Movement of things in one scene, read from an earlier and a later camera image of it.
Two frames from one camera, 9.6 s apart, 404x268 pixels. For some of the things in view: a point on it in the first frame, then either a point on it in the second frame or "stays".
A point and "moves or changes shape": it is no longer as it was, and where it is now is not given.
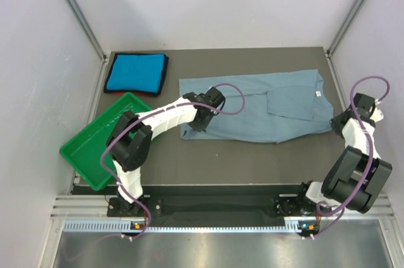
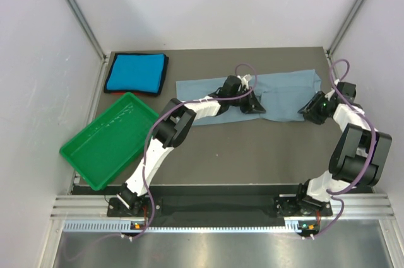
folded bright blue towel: [108, 90] stays
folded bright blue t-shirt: [141, 72] stays
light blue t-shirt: [262, 107] moves or changes shape
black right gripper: [334, 123] to [310, 108]
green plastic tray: [84, 151] stays
